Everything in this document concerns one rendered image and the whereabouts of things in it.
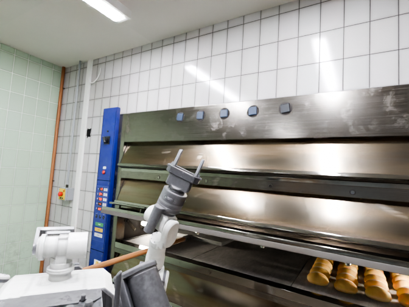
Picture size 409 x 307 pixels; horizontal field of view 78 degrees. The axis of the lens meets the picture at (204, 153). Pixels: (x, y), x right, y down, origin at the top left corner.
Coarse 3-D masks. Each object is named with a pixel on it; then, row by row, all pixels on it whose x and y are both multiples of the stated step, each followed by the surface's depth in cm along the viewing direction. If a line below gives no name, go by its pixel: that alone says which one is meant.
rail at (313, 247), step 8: (104, 208) 166; (112, 208) 163; (184, 224) 132; (192, 224) 130; (200, 224) 128; (224, 232) 121; (232, 232) 118; (240, 232) 116; (272, 240) 108; (280, 240) 107; (288, 240) 105; (312, 248) 100; (320, 248) 99; (328, 248) 97; (352, 256) 93; (360, 256) 92; (368, 256) 91; (376, 256) 89; (392, 264) 87; (400, 264) 86; (408, 264) 85
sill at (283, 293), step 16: (176, 256) 154; (208, 272) 138; (224, 272) 134; (256, 288) 124; (272, 288) 120; (288, 288) 119; (304, 304) 112; (320, 304) 109; (336, 304) 106; (352, 304) 107
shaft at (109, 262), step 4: (176, 240) 181; (180, 240) 184; (184, 240) 188; (172, 244) 176; (136, 252) 149; (140, 252) 151; (144, 252) 153; (120, 256) 140; (124, 256) 141; (128, 256) 143; (132, 256) 145; (136, 256) 149; (108, 260) 133; (112, 260) 134; (116, 260) 136; (120, 260) 138; (124, 260) 141; (96, 264) 127; (100, 264) 128; (104, 264) 130; (108, 264) 132; (112, 264) 134; (84, 268) 121; (88, 268) 122; (92, 268) 124; (96, 268) 126
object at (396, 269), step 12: (120, 216) 157; (132, 216) 152; (180, 228) 133; (192, 228) 129; (240, 240) 115; (252, 240) 113; (264, 240) 110; (300, 252) 102; (312, 252) 100; (324, 252) 98; (360, 264) 91; (372, 264) 89; (384, 264) 88
